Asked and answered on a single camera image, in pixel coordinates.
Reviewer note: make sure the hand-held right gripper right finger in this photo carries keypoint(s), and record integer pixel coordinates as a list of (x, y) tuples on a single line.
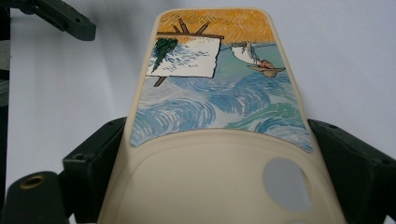
[(361, 174)]

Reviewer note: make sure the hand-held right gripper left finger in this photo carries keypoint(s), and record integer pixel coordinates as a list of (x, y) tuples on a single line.
[(90, 174)]

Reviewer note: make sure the painted cream phone case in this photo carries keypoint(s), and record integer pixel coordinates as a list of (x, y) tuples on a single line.
[(218, 174)]

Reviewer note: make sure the white table cover board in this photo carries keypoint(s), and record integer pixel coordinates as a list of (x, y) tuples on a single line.
[(62, 77)]

